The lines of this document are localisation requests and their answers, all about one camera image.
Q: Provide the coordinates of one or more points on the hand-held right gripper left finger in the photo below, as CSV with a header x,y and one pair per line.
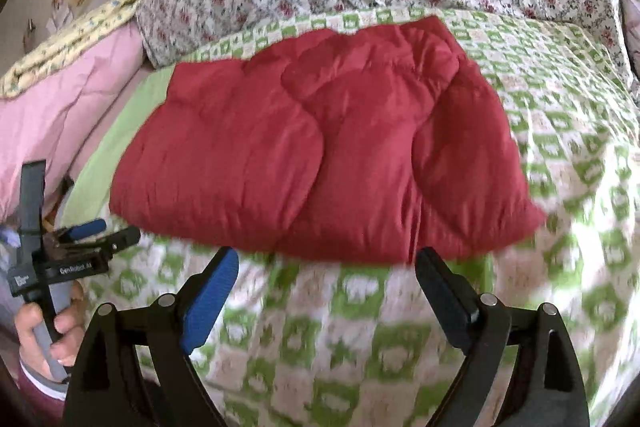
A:
x,y
210,302

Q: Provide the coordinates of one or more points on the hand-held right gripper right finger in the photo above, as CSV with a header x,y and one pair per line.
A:
x,y
445,292

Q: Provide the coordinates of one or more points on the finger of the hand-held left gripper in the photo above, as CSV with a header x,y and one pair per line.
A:
x,y
115,241
85,229

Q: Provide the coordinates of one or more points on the red puffer jacket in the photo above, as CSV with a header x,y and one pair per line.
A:
x,y
310,142

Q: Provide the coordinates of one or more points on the person's left forearm maroon sleeve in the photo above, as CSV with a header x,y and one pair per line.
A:
x,y
42,399

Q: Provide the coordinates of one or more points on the person's left hand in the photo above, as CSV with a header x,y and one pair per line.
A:
x,y
30,337

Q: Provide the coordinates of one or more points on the pink blanket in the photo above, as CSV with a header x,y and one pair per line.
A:
x,y
55,107

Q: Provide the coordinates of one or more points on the green and white patterned blanket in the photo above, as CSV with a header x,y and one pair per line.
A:
x,y
565,147

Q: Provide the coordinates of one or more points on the yellow floral quilt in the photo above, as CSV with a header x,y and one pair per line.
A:
x,y
65,37

